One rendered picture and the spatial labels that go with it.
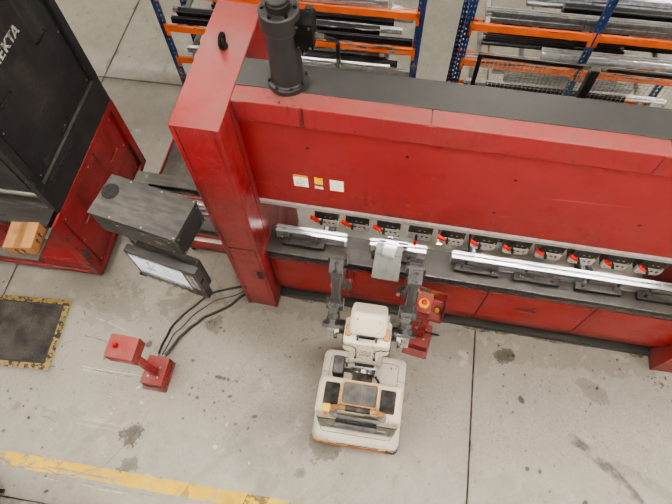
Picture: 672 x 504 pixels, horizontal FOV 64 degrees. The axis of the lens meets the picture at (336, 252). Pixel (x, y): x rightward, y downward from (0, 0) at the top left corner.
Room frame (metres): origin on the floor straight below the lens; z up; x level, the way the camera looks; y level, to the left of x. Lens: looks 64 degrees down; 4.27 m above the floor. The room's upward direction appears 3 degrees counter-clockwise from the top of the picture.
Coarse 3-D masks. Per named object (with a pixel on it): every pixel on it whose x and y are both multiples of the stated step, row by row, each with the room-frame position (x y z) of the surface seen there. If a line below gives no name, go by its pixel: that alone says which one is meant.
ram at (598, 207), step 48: (288, 144) 1.77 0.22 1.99; (336, 144) 1.71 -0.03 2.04; (384, 144) 1.65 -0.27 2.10; (288, 192) 1.78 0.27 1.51; (336, 192) 1.71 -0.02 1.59; (384, 192) 1.65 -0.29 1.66; (432, 192) 1.59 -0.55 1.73; (480, 192) 1.53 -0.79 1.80; (528, 192) 1.48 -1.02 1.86; (576, 192) 1.43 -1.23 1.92; (624, 192) 1.39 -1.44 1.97; (528, 240) 1.45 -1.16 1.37; (576, 240) 1.40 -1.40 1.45; (624, 240) 1.34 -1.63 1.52
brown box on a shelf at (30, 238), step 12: (12, 228) 1.86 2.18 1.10; (24, 228) 1.85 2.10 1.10; (36, 228) 1.85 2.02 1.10; (48, 228) 1.91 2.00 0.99; (12, 240) 1.77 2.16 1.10; (24, 240) 1.76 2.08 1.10; (36, 240) 1.77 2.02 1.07; (0, 252) 1.74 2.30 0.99; (12, 252) 1.72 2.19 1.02; (24, 252) 1.71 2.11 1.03; (36, 252) 1.70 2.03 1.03
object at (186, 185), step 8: (136, 176) 1.81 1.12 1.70; (144, 176) 1.81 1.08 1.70; (152, 176) 1.81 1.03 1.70; (160, 176) 1.81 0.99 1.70; (168, 176) 1.80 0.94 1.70; (176, 176) 1.80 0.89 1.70; (152, 184) 1.76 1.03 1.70; (160, 184) 1.75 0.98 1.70; (168, 184) 1.75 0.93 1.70; (176, 184) 1.74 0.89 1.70; (184, 184) 1.74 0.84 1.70; (192, 184) 1.74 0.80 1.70; (176, 192) 1.73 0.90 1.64; (184, 192) 1.73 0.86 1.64; (192, 192) 1.73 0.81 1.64
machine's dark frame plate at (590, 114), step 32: (256, 64) 2.02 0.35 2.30; (352, 96) 1.79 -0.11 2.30; (384, 96) 1.78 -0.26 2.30; (416, 96) 1.77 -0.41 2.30; (448, 96) 1.76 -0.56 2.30; (480, 96) 1.75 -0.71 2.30; (512, 96) 1.74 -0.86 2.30; (544, 96) 1.73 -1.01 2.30; (608, 128) 1.53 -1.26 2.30; (640, 128) 1.52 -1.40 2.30
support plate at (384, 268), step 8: (376, 248) 1.63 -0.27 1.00; (400, 248) 1.62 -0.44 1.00; (376, 256) 1.57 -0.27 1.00; (400, 256) 1.56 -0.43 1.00; (376, 264) 1.51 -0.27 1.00; (384, 264) 1.51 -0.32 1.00; (392, 264) 1.50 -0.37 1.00; (400, 264) 1.50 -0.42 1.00; (376, 272) 1.45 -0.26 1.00; (384, 272) 1.45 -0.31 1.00; (392, 272) 1.44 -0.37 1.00; (392, 280) 1.39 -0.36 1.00
